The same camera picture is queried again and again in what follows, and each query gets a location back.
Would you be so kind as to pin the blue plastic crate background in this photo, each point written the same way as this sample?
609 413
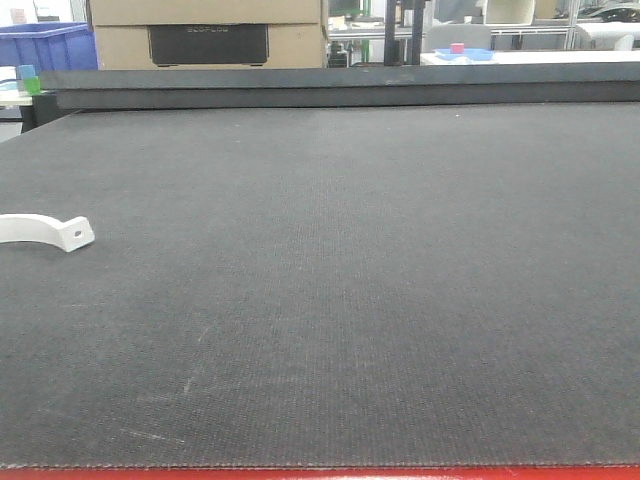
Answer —
49 46

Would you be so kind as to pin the shallow blue tray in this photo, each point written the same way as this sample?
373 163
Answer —
468 54

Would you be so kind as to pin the white curved pipe clamp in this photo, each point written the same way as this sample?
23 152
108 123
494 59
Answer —
67 236

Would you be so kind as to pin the green and blue small blocks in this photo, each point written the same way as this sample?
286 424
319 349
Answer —
29 80

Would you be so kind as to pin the large cardboard box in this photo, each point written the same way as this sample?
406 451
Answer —
175 35

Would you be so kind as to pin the small red cube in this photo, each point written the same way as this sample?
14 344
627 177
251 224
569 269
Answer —
457 48

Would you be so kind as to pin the black raised foam board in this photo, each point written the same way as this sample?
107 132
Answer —
432 85

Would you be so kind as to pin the black table mat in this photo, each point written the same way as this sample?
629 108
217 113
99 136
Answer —
322 288

